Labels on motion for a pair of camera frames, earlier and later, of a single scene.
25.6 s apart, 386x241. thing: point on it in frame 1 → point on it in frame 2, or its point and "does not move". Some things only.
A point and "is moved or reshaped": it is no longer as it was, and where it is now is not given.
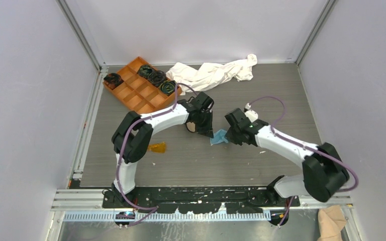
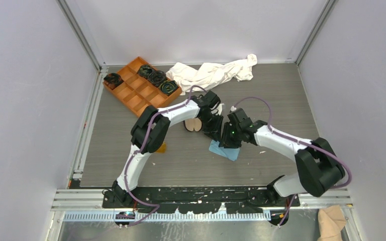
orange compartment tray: x=137 y=92 does not move
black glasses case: x=191 y=126 does not move
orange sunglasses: x=158 y=147 does not move
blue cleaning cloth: x=219 y=137 is moved or reshaped
